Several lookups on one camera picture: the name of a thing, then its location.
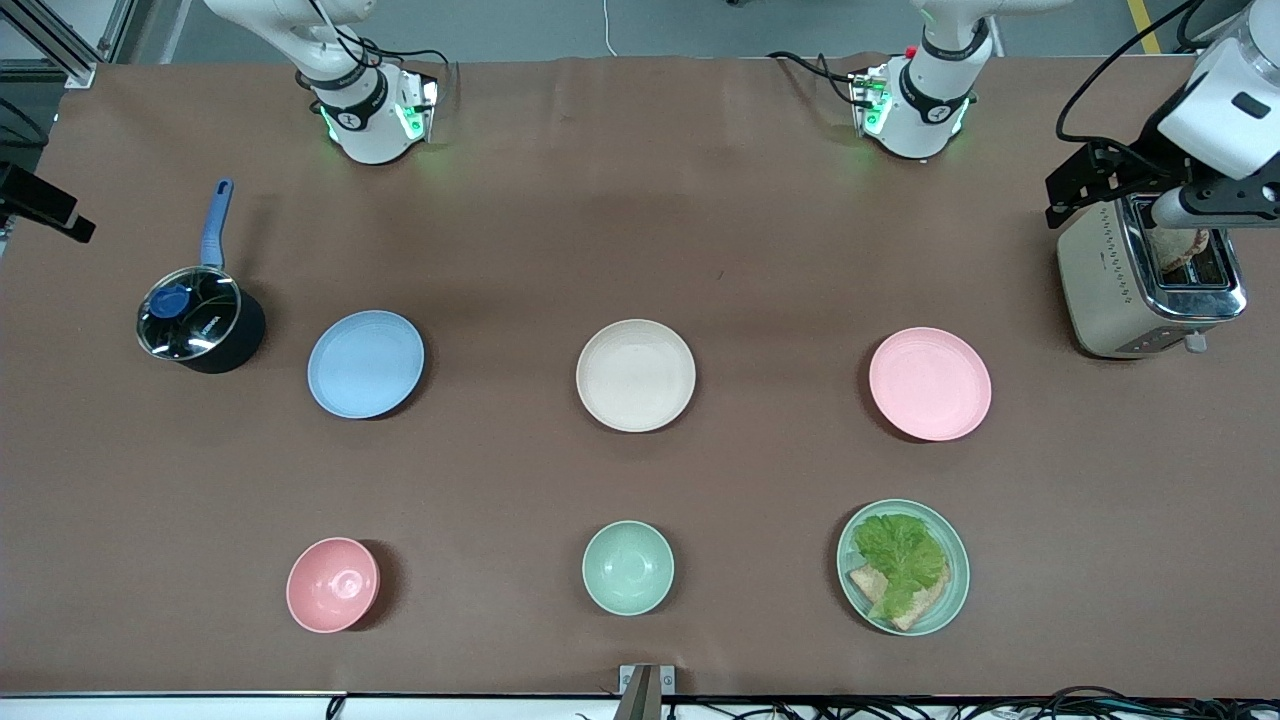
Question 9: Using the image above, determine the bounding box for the bread slice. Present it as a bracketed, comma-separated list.
[848, 563, 951, 632]

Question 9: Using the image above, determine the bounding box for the glass lid with blue knob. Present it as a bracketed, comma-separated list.
[137, 266, 244, 360]

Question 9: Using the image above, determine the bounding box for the metal connector box with green light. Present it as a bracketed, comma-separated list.
[396, 73, 442, 143]
[848, 66, 893, 139]

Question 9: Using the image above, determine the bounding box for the beige plate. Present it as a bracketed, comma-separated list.
[575, 318, 698, 434]

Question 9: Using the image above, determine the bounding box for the green plate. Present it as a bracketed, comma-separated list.
[837, 498, 972, 638]

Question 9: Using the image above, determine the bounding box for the green bowl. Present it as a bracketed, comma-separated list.
[582, 520, 676, 617]

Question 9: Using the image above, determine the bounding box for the silver toaster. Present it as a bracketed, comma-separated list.
[1056, 193, 1249, 360]

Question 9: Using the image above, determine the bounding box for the black cable bundle at table edge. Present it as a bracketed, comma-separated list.
[665, 684, 1280, 720]

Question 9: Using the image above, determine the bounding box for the black saucepan with blue handle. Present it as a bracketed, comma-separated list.
[137, 178, 268, 376]

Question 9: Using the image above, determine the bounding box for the blue plate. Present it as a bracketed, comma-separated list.
[306, 309, 427, 420]

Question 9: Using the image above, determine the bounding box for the aluminium frame profile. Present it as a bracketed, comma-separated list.
[0, 0, 136, 89]

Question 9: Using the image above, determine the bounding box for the toast slice in toaster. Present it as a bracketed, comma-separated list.
[1148, 227, 1212, 274]

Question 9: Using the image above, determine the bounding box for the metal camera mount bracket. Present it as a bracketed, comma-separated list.
[617, 663, 678, 720]

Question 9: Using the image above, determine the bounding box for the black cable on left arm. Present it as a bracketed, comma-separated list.
[1056, 0, 1206, 146]

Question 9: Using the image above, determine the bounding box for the brown table cover sheet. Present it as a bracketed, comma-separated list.
[0, 53, 1280, 699]

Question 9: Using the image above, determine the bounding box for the green lettuce leaf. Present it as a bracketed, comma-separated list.
[852, 513, 948, 620]

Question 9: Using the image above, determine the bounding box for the pink bowl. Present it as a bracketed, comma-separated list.
[286, 537, 381, 634]

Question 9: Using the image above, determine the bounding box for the pink plate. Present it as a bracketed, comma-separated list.
[868, 326, 993, 443]

